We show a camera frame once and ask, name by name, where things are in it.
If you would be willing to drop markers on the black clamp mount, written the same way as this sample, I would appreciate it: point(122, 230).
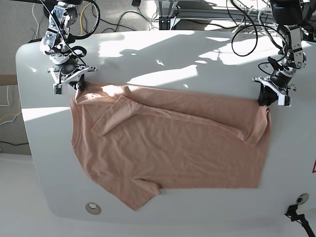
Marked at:
point(291, 213)

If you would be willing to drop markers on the table grommet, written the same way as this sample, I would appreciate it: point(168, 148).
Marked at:
point(93, 208)
point(303, 198)

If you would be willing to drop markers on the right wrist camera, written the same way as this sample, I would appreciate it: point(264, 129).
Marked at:
point(57, 89)

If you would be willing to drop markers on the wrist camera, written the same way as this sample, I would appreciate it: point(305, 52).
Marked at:
point(284, 100)
point(57, 89)

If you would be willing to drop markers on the left table grommet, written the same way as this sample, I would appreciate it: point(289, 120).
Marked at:
point(93, 208)

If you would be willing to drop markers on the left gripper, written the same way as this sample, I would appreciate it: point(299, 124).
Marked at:
point(272, 86)

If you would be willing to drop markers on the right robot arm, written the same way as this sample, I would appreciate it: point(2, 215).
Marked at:
point(56, 43)

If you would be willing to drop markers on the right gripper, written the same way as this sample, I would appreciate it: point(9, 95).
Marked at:
point(69, 73)

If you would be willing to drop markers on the salmon pink T-shirt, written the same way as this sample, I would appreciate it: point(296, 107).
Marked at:
point(134, 141)

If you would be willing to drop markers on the right table grommet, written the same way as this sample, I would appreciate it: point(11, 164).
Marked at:
point(303, 198)

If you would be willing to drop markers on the red warning sticker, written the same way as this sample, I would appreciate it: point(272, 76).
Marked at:
point(314, 167)

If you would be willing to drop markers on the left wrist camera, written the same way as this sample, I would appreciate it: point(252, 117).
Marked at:
point(284, 100)

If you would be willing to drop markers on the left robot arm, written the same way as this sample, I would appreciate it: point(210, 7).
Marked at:
point(283, 23)

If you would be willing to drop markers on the silver aluminium frame profile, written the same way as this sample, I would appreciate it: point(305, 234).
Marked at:
point(170, 13)

